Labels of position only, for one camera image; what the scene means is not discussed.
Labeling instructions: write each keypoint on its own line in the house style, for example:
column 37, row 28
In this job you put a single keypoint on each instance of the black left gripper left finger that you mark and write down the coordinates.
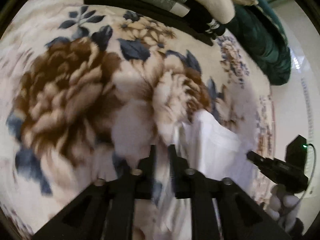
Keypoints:
column 105, row 209

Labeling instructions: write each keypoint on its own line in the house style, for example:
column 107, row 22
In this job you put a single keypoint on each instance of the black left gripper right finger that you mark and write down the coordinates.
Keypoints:
column 220, row 209

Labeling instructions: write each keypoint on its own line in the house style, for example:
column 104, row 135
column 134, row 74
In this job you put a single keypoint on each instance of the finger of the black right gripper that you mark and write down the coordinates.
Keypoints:
column 265, row 165

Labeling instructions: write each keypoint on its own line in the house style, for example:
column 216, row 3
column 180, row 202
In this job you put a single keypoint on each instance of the white t-shirt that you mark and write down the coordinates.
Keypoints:
column 213, row 150

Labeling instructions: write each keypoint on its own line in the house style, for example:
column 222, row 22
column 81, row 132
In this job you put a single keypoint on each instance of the white gloved right hand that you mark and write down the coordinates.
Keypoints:
column 283, row 208

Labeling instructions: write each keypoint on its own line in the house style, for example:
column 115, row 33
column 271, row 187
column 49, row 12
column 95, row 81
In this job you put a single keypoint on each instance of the white headboard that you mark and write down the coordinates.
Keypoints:
column 296, row 103

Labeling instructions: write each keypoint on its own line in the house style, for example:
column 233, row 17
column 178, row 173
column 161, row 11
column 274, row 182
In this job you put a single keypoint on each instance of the floral fleece bed blanket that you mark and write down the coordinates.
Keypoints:
column 85, row 91

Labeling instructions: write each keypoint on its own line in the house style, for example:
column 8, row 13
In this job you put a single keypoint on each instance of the dark green quilt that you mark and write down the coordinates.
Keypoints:
column 259, row 31

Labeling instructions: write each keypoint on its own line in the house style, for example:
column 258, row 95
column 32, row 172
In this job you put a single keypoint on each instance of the black striped folded garment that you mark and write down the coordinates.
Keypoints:
column 188, row 16

